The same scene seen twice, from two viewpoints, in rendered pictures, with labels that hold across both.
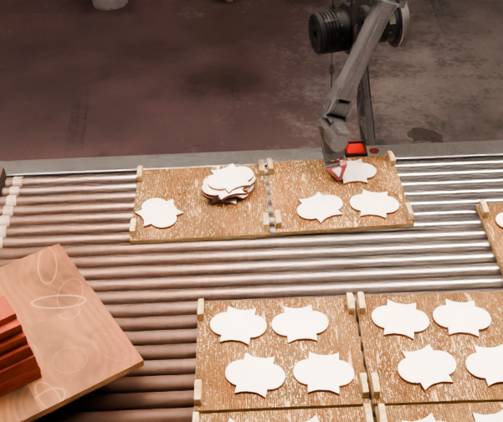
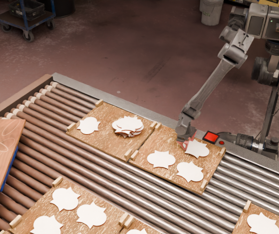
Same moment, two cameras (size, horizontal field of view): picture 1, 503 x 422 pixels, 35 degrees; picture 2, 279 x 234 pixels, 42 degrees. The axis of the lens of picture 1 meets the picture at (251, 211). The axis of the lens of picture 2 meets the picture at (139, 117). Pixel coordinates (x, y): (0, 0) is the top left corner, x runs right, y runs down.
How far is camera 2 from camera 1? 106 cm
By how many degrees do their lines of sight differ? 24
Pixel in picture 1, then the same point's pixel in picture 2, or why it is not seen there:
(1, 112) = (128, 54)
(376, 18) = (218, 68)
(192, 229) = (95, 140)
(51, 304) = not seen: outside the picture
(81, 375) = not seen: outside the picture
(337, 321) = (110, 224)
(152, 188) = (98, 113)
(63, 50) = (173, 36)
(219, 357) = (43, 210)
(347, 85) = (196, 100)
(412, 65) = not seen: outside the picture
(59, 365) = not seen: outside the picture
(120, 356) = not seen: outside the picture
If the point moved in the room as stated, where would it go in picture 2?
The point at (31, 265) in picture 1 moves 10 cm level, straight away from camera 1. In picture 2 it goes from (5, 124) to (14, 112)
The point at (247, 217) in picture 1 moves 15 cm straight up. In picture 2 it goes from (123, 146) to (123, 126)
